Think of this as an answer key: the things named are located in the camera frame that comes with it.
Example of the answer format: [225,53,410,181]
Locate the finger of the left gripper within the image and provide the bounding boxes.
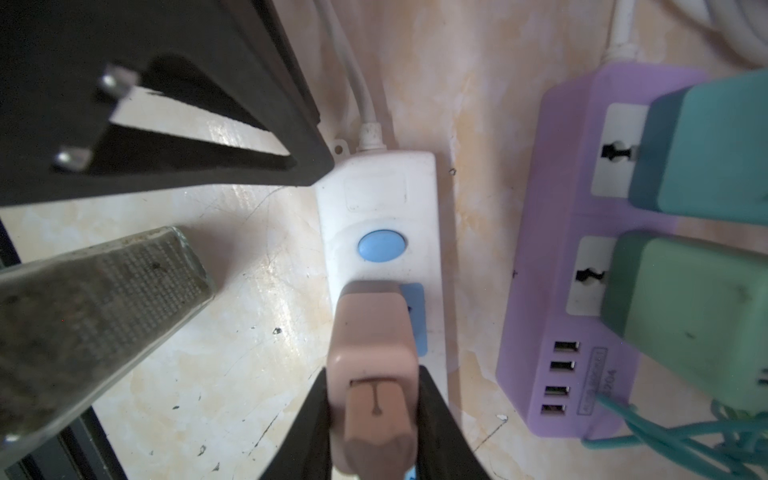
[1,227,215,467]
[1,1,334,206]

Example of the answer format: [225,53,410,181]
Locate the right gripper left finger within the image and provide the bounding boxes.
[260,368,332,480]

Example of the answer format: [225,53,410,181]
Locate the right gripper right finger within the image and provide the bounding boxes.
[416,365,490,480]

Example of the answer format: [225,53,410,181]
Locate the pink charger plug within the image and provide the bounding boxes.
[326,281,419,479]

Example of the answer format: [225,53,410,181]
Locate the light green charger plug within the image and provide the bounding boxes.
[600,231,767,412]

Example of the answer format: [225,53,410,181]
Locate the teal charger plug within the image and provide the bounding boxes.
[628,70,767,225]

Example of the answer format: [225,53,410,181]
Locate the purple power strip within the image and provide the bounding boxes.
[496,62,706,439]

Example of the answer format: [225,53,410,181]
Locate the white blue power strip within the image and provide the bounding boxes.
[311,0,450,409]

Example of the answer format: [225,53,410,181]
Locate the tangled green pink cables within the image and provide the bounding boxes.
[580,392,768,480]

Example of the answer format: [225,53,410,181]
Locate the white coiled power cord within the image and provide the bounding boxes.
[665,0,768,67]

